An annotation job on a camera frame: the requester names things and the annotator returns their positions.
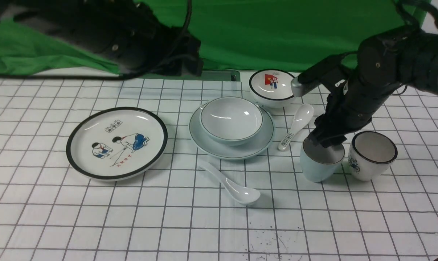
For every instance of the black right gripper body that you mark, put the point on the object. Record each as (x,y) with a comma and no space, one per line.
(349,109)

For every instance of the white spoon with label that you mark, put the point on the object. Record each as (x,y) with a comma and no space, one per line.
(302,117)

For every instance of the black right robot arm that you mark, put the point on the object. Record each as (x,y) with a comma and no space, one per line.
(404,56)

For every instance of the green backdrop cloth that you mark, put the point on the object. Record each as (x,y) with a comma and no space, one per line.
(289,35)

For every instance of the light blue saucer plate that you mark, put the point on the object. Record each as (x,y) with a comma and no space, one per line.
(254,147)

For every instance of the light blue shallow bowl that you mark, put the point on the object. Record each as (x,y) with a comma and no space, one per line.
(231,120)

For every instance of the plain white ceramic spoon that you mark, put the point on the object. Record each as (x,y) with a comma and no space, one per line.
(242,195)

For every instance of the white plate with children picture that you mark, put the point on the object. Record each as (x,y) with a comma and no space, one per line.
(117,144)

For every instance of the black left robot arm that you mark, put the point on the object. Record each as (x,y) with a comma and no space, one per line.
(121,31)

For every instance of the white bowl with flag picture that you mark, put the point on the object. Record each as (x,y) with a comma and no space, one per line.
(272,88)

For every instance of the light blue ceramic cup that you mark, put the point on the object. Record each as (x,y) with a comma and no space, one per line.
(319,163)

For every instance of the white cup black rim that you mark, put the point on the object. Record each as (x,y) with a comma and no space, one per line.
(370,155)

